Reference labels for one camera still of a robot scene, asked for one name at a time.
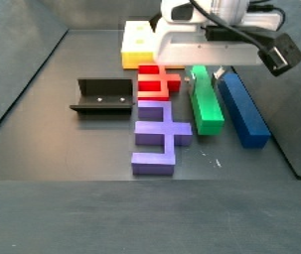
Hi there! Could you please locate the red comb-shaped block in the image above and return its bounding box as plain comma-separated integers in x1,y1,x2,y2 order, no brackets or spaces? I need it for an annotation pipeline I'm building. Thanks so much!
136,64,181,101

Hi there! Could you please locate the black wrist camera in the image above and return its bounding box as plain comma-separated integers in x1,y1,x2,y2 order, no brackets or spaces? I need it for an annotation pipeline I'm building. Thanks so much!
205,26,301,76

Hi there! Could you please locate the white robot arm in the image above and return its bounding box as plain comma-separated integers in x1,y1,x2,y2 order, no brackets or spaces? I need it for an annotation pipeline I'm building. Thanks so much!
150,0,288,75

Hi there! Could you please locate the black angle bracket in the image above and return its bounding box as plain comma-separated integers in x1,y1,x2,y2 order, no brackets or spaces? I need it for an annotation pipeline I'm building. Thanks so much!
70,77,134,112

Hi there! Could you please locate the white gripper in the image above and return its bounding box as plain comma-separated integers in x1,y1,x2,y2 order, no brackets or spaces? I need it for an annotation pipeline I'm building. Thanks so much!
151,13,282,82

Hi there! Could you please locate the purple comb-shaped block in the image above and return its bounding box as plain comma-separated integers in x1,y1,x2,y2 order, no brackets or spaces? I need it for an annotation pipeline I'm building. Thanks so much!
131,100,193,176

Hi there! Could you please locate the blue long block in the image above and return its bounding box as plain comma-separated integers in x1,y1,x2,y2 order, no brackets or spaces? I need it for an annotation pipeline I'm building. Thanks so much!
218,73,270,149

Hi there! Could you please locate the yellow slotted board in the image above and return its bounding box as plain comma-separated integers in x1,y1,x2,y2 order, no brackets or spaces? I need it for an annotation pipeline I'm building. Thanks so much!
119,20,186,70

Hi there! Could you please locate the green long block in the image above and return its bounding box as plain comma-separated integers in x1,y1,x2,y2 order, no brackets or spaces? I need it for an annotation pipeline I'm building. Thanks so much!
190,65,225,136

